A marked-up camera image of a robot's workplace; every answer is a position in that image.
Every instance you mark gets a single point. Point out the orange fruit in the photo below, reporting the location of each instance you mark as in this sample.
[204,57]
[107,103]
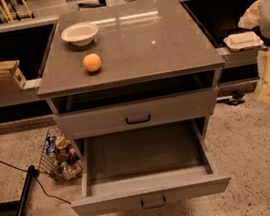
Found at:
[92,62]

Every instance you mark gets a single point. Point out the grey drawer cabinet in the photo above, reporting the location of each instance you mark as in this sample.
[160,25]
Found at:
[149,50]

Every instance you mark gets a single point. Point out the open grey middle drawer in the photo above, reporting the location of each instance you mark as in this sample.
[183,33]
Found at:
[146,168]

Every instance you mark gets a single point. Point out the closed grey top drawer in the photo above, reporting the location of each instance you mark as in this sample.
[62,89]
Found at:
[116,118]

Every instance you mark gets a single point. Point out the black object on floor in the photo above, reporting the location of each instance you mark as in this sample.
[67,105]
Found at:
[236,98]

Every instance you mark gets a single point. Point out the white foam takeout container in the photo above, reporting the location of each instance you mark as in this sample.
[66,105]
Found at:
[243,41]

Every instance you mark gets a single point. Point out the crumpled plastic bag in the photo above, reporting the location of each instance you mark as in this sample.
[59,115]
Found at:
[250,18]

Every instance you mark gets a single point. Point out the white paper bowl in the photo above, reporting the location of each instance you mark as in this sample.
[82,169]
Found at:
[80,34]

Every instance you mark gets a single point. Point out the brown cardboard box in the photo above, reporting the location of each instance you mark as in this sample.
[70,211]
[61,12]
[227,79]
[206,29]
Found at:
[11,77]

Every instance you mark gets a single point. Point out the black metal stand leg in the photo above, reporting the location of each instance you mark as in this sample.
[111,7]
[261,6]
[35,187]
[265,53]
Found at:
[19,211]

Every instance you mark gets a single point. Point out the wire basket with snacks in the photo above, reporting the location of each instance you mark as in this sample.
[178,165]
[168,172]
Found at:
[59,160]

